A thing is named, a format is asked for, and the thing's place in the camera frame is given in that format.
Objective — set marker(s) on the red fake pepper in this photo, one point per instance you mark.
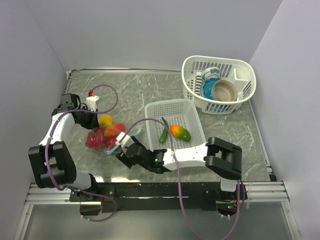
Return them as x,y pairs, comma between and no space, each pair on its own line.
110,142

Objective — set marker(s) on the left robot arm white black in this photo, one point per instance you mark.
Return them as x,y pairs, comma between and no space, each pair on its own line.
51,162

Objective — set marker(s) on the aluminium rail frame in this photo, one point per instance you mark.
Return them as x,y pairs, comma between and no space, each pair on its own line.
257,192

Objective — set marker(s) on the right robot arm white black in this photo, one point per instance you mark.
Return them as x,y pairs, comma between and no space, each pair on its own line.
221,157

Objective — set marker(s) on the beige bowl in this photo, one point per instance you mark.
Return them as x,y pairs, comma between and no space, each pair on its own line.
224,91

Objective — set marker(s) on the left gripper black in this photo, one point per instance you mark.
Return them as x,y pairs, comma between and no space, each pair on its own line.
93,123

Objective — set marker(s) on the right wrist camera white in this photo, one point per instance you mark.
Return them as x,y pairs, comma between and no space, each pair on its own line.
124,141

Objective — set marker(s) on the orange green fake mango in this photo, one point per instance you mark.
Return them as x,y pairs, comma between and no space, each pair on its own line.
180,133

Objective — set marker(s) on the yellow fake fruit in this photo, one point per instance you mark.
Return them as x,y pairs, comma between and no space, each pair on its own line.
105,120

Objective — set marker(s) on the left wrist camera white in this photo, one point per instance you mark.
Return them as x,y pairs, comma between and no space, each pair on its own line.
92,101

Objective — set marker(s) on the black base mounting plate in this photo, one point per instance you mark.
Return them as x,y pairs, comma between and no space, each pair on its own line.
153,196

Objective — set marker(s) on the clear zip top bag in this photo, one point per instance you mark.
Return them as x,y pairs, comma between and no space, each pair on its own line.
108,151

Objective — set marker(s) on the blue white patterned cup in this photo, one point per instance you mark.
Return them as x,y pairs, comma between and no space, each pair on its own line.
211,72

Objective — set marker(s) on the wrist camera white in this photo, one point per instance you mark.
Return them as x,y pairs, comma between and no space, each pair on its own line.
92,101
124,141

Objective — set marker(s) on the blue plate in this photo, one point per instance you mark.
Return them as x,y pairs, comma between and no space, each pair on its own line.
207,87

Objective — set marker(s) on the green fake pepper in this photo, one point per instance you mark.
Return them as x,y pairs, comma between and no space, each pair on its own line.
164,134

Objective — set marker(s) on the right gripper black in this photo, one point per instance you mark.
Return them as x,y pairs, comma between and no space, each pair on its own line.
125,159

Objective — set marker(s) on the white dish rack basket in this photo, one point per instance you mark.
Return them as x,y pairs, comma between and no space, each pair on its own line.
238,72

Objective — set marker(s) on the orange red fake fruit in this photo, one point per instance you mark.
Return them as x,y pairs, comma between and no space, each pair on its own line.
114,129

